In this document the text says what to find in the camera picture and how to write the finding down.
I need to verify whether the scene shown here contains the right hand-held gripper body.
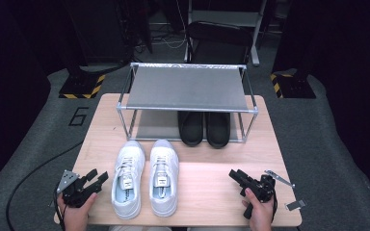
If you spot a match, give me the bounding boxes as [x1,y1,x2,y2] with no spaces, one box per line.
[243,169,296,221]

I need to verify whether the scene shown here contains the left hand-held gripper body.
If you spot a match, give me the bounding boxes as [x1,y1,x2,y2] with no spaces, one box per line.
[56,169,99,209]

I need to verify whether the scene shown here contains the white sneaker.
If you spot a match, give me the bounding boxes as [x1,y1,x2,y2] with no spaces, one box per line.
[111,140,146,220]
[148,139,180,218]

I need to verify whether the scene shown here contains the black slipper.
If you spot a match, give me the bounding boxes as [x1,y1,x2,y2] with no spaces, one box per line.
[176,111,204,148]
[204,112,232,149]

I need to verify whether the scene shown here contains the metal shoe rack grey shelves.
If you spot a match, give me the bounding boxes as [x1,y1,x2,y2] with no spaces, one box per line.
[116,62,259,143]

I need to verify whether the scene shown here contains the person's right hand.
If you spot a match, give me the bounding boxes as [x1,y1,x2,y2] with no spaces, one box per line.
[241,187,276,231]

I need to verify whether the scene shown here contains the person's left hand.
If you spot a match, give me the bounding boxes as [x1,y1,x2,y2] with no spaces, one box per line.
[56,192,99,231]

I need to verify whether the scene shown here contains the black stand base striped edge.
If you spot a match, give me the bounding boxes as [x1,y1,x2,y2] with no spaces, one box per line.
[58,65,107,100]
[269,70,317,99]

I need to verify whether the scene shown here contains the black chair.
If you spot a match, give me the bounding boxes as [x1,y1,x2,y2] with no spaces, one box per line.
[185,20,254,65]

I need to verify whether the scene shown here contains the dark cabinet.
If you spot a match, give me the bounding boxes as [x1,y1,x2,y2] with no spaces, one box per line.
[65,0,134,64]

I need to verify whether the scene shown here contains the right hand-held gripper cable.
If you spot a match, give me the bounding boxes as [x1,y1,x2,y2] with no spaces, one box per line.
[270,192,278,223]

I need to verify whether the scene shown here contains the hand-held gripper cable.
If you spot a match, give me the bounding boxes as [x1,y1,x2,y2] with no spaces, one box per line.
[270,192,278,223]
[52,181,67,231]

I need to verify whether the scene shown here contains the left hand-held gripper cable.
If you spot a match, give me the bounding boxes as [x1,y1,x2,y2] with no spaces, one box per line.
[52,181,67,231]

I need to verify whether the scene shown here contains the grey metal table bracket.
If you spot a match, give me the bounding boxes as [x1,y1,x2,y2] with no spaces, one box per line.
[284,198,307,212]

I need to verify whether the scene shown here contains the black floor cable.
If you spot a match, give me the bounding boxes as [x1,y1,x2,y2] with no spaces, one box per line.
[5,141,85,231]

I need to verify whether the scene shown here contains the white desk frame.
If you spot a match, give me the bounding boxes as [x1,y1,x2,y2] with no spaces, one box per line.
[184,0,270,67]

